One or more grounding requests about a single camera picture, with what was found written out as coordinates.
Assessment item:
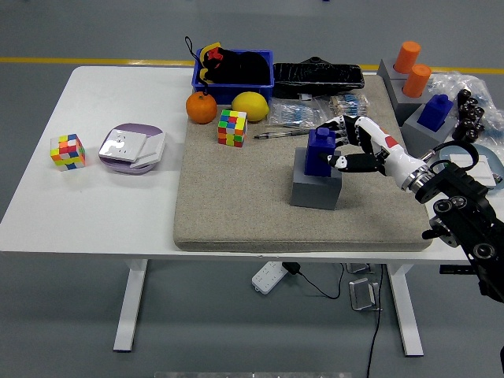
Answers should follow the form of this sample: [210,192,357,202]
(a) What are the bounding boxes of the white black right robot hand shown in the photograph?
[317,114,424,188]

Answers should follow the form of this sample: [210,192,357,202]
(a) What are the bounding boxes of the blue seal stamp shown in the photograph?
[303,128,338,178]
[417,94,454,133]

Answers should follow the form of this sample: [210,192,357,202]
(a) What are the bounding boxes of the grey square seal holder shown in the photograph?
[290,147,343,211]
[402,102,460,158]

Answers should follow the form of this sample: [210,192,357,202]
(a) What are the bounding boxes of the orange cylinder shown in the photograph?
[393,40,421,75]
[402,63,432,98]

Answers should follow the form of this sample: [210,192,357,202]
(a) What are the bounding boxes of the crumpled clear plastic bag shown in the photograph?
[428,70,504,139]

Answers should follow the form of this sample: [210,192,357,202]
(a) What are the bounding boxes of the clear bag of blue resistors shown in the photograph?
[269,98,330,132]

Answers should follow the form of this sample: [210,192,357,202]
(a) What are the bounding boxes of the black wrapped long object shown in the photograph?
[272,56,365,99]

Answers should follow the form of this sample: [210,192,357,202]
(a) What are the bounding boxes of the clear ballpoint pen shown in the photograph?
[253,128,313,140]

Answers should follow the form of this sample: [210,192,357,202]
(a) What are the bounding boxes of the black table control panel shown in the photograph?
[439,265,476,276]

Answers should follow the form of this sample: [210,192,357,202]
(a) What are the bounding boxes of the yellow lemon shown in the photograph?
[231,91,270,122]

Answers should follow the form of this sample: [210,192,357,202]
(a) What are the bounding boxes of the white table leg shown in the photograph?
[385,262,425,358]
[113,258,150,353]

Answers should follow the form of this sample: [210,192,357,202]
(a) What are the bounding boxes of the grey-brown mat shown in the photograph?
[172,74,434,253]

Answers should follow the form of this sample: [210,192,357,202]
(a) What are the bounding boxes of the multicoloured puzzle cube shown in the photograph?
[217,109,248,148]
[50,133,87,172]

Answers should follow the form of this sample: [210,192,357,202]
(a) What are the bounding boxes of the blue plastic bin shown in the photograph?
[191,48,275,106]

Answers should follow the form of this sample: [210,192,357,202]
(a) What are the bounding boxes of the white power strip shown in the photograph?
[251,261,287,295]

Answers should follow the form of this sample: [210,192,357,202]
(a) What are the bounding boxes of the orange fruit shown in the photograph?
[185,91,218,125]

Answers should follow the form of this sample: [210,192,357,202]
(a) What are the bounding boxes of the purple plate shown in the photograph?
[98,123,166,175]

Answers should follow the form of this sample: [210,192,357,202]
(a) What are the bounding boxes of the white wall switch panel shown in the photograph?
[129,132,167,169]
[448,151,501,182]

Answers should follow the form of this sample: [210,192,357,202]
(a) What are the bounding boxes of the metal floor bracket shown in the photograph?
[345,262,376,275]
[349,277,384,313]

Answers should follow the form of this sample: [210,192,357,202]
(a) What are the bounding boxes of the black plug adapter with cord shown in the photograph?
[282,261,346,299]

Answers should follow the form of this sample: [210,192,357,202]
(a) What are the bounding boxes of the black floor cable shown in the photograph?
[366,263,386,378]

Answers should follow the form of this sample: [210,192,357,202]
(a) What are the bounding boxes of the white wall socket panel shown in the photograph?
[98,128,147,162]

